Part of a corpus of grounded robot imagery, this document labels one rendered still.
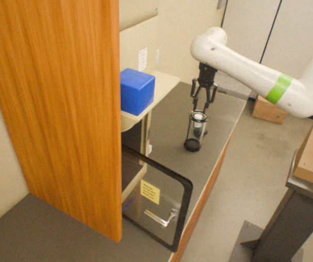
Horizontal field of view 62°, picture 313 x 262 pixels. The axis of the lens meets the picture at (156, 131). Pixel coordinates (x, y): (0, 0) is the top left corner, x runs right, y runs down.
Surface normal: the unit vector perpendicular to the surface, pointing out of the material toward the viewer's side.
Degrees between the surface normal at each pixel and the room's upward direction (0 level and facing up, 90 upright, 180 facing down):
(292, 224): 90
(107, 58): 90
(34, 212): 0
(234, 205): 0
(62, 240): 0
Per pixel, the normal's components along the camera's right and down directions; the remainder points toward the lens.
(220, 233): 0.07, -0.79
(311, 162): -0.32, -0.14
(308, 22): -0.46, 0.52
